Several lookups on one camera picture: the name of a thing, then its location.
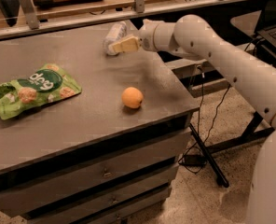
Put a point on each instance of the metal shelf rail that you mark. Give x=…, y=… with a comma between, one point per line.
x=33, y=20

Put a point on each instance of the grey drawer cabinet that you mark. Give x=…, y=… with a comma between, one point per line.
x=90, y=159

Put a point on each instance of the black stand frame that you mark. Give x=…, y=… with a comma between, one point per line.
x=250, y=134

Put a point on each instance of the green snack bag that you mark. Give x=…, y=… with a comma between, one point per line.
x=49, y=84

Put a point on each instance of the black power adapter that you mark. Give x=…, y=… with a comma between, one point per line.
x=194, y=160

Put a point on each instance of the orange fruit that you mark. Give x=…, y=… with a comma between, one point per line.
x=132, y=97

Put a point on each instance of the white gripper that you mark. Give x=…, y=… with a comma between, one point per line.
x=146, y=37

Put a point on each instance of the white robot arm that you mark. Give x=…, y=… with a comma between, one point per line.
x=191, y=37

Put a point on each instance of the clear plastic water bottle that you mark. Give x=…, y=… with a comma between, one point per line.
x=116, y=32

